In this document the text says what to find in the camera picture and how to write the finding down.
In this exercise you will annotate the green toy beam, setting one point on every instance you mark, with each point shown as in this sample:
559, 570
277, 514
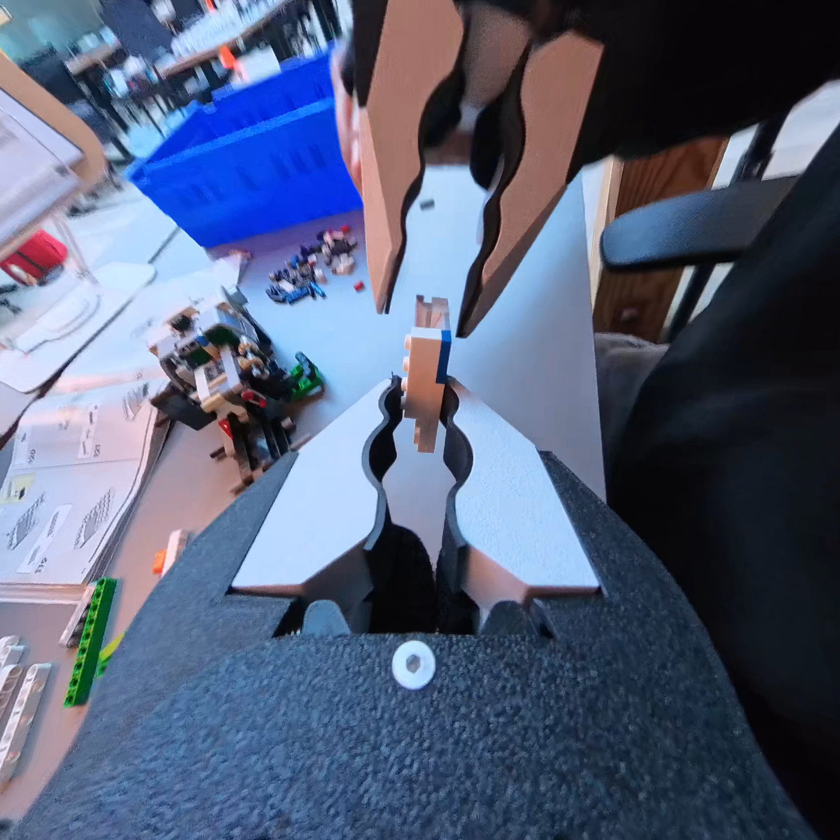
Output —
92, 643

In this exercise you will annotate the orange toy piece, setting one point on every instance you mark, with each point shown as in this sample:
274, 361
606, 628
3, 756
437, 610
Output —
159, 562

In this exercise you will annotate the black office chair armrest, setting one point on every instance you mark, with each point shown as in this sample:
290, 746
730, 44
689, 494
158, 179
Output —
689, 229

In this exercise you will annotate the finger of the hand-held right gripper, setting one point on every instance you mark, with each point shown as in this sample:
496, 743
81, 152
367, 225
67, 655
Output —
407, 85
544, 131

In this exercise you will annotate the instruction booklet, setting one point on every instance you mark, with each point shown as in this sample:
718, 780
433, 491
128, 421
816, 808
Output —
72, 485

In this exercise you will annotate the long white toy beam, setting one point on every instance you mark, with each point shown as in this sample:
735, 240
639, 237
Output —
176, 548

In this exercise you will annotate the green black brick assembly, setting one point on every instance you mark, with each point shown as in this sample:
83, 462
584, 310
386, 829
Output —
305, 379

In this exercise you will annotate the white brick plate assembly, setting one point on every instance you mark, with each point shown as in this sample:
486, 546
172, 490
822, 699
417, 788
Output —
423, 387

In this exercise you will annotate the pile of small toy pieces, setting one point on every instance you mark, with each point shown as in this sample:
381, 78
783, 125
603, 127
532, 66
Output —
308, 269

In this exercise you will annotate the person's right hand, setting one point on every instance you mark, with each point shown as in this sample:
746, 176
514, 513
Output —
348, 144

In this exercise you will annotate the red object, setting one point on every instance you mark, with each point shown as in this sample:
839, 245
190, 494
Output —
33, 253

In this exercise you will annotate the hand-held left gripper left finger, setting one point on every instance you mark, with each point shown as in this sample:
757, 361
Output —
315, 518

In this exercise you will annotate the person's black clothing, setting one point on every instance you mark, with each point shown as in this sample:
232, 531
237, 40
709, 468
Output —
722, 492

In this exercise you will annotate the stack of white toy beams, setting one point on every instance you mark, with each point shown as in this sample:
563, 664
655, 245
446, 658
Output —
8, 656

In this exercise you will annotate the toy truck model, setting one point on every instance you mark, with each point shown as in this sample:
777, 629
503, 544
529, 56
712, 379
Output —
216, 380

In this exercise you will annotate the blue plastic bin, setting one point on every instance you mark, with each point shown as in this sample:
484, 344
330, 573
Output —
262, 164

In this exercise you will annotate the wooden side panel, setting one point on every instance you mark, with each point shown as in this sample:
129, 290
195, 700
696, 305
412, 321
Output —
649, 197

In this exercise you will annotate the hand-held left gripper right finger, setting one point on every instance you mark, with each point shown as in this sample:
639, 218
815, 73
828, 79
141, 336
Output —
525, 518

